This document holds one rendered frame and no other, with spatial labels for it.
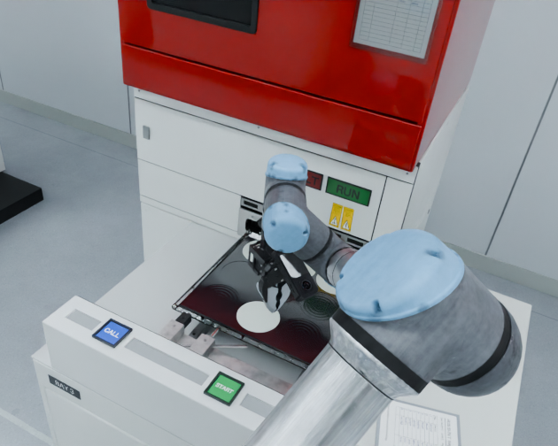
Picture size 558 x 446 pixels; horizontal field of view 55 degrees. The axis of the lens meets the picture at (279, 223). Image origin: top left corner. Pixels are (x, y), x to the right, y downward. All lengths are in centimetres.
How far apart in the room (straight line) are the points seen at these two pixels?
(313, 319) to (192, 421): 37
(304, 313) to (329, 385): 74
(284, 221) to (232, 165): 65
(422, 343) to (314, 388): 11
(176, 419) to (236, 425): 15
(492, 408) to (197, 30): 103
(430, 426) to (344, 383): 53
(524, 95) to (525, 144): 24
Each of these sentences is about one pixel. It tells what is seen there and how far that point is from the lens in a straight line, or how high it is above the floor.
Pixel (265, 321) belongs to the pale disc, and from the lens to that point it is 124.
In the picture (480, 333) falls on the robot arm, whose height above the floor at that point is 142.
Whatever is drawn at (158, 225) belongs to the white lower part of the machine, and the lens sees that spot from 177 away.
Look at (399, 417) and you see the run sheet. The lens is 105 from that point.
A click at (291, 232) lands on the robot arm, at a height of 128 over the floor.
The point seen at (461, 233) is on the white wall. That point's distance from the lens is 307.
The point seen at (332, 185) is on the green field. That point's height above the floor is 110.
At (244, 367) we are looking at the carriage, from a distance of 117.
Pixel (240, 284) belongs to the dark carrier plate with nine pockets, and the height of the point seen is 90.
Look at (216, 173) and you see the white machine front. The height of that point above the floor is 102.
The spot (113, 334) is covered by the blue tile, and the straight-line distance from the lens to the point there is 113.
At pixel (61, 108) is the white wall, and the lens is 424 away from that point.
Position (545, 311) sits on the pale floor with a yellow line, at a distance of 307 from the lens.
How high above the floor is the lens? 178
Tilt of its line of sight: 35 degrees down
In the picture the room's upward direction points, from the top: 7 degrees clockwise
